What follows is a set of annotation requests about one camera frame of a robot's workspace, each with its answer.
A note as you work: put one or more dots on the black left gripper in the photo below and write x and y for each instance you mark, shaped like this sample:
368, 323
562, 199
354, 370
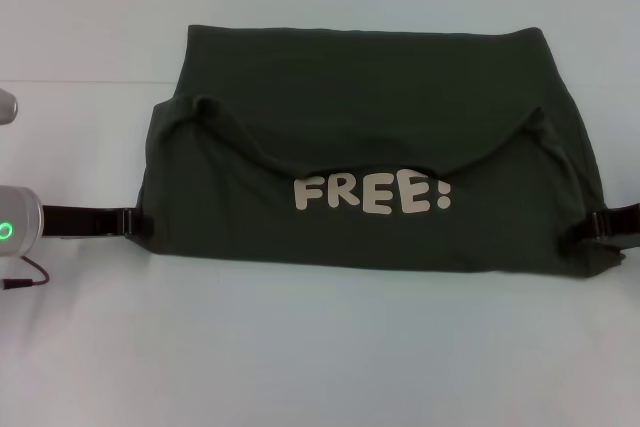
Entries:
82, 219

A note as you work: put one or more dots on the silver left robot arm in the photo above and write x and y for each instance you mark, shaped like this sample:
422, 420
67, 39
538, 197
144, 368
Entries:
20, 222

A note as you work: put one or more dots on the dark green shirt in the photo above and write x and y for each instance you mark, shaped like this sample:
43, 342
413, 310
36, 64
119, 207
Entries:
360, 237

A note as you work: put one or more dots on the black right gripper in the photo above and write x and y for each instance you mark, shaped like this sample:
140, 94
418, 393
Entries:
622, 222

